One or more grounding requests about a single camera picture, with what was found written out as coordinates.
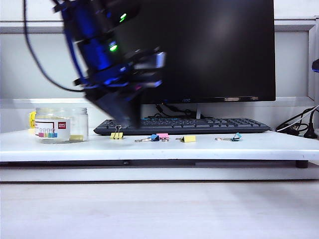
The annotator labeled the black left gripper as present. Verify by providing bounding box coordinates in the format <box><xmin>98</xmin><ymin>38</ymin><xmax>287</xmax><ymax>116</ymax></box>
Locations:
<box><xmin>73</xmin><ymin>62</ymin><xmax>164</xmax><ymax>129</ymax></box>

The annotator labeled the blue binder clip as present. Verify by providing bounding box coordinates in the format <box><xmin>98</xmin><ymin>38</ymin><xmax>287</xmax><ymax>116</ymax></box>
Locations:
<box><xmin>134</xmin><ymin>134</ymin><xmax>160</xmax><ymax>143</ymax></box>

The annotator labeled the white desk riser platform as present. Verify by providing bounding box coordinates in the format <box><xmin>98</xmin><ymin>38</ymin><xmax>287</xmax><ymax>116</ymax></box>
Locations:
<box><xmin>0</xmin><ymin>128</ymin><xmax>319</xmax><ymax>162</ymax></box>

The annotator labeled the clear plastic jar with label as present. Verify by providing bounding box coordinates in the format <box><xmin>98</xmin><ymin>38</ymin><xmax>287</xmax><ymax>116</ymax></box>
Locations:
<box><xmin>34</xmin><ymin>107</ymin><xmax>89</xmax><ymax>144</ymax></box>

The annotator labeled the black computer keyboard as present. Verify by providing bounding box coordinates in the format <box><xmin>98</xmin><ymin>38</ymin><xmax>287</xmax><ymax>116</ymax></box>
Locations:
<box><xmin>93</xmin><ymin>118</ymin><xmax>272</xmax><ymax>136</ymax></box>

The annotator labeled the black AOC computer monitor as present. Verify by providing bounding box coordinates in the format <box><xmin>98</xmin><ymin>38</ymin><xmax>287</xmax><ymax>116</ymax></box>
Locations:
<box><xmin>113</xmin><ymin>0</ymin><xmax>276</xmax><ymax>105</ymax></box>

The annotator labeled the teal binder clip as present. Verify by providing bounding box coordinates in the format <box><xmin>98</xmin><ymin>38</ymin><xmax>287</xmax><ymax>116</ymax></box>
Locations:
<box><xmin>215</xmin><ymin>132</ymin><xmax>243</xmax><ymax>142</ymax></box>

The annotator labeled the black power plug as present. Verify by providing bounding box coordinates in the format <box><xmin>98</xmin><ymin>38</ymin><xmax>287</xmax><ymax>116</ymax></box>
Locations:
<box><xmin>303</xmin><ymin>109</ymin><xmax>319</xmax><ymax>139</ymax></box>

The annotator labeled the black monitor cable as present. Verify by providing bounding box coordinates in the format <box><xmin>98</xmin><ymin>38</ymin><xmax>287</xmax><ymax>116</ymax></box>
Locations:
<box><xmin>154</xmin><ymin>104</ymin><xmax>197</xmax><ymax>119</ymax></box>

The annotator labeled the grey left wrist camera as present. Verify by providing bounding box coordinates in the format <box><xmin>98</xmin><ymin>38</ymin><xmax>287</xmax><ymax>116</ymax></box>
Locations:
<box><xmin>124</xmin><ymin>49</ymin><xmax>167</xmax><ymax>75</ymax></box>

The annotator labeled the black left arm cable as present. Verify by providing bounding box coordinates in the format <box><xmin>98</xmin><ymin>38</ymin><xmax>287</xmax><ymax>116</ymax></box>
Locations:
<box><xmin>23</xmin><ymin>0</ymin><xmax>85</xmax><ymax>93</ymax></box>

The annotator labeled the white charging cable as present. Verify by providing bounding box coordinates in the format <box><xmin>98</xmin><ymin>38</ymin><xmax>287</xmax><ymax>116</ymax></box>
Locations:
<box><xmin>276</xmin><ymin>107</ymin><xmax>319</xmax><ymax>131</ymax></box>

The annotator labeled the black looped cable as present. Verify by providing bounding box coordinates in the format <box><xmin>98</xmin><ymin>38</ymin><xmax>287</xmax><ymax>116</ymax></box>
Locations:
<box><xmin>275</xmin><ymin>104</ymin><xmax>319</xmax><ymax>136</ymax></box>

